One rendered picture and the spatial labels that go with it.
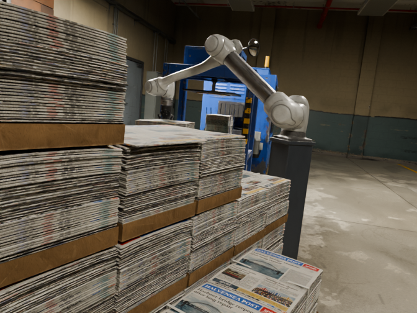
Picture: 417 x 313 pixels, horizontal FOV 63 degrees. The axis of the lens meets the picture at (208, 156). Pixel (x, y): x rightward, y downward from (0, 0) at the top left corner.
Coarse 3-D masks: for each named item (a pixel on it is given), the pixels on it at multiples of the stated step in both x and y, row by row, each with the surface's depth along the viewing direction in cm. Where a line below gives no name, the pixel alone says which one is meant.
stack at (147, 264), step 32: (256, 192) 141; (288, 192) 174; (192, 224) 102; (224, 224) 118; (256, 224) 145; (128, 256) 81; (160, 256) 91; (192, 256) 105; (128, 288) 82; (160, 288) 93; (192, 288) 109
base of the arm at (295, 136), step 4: (280, 132) 216; (284, 132) 212; (288, 132) 210; (292, 132) 208; (296, 132) 208; (300, 132) 209; (304, 132) 210; (276, 136) 218; (280, 136) 214; (284, 136) 211; (288, 136) 209; (292, 136) 208; (296, 136) 208; (300, 136) 209; (304, 136) 211; (292, 140) 205; (296, 140) 207; (300, 140) 209; (304, 140) 210; (308, 140) 211
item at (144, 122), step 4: (136, 120) 222; (140, 120) 221; (144, 120) 220; (148, 120) 221; (152, 120) 223; (156, 120) 231; (136, 124) 223; (140, 124) 221; (144, 124) 220; (148, 124) 219; (152, 124) 219; (156, 124) 218; (160, 124) 217; (164, 124) 216; (168, 124) 215; (172, 124) 215; (176, 124) 217; (180, 124) 223
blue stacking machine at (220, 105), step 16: (272, 80) 548; (208, 96) 573; (224, 96) 567; (208, 112) 577; (224, 112) 571; (240, 112) 565; (240, 128) 617; (256, 128) 563; (272, 128) 641; (256, 160) 569
